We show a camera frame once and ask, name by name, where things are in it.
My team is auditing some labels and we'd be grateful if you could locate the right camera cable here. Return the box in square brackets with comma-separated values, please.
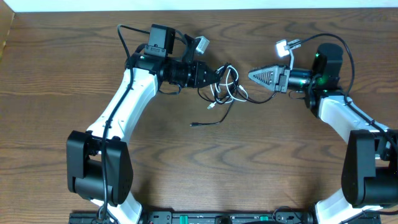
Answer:
[285, 32, 398, 224]

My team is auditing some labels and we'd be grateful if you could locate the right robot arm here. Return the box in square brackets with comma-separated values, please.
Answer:
[248, 43, 397, 223]

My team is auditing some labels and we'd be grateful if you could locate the camera cable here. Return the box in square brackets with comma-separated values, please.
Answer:
[285, 32, 398, 224]
[96, 24, 151, 224]

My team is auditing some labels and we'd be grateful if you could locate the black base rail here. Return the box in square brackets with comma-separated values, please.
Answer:
[68, 210, 382, 224]

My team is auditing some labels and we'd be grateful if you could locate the black usb cable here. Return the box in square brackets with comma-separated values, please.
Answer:
[190, 62, 278, 128]

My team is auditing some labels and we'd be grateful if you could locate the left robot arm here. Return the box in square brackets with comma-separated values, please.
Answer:
[66, 24, 220, 223]

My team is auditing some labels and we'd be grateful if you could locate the left camera cable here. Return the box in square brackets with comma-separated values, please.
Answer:
[96, 24, 151, 224]

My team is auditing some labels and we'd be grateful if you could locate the white usb cable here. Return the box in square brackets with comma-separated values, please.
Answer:
[206, 64, 249, 110]

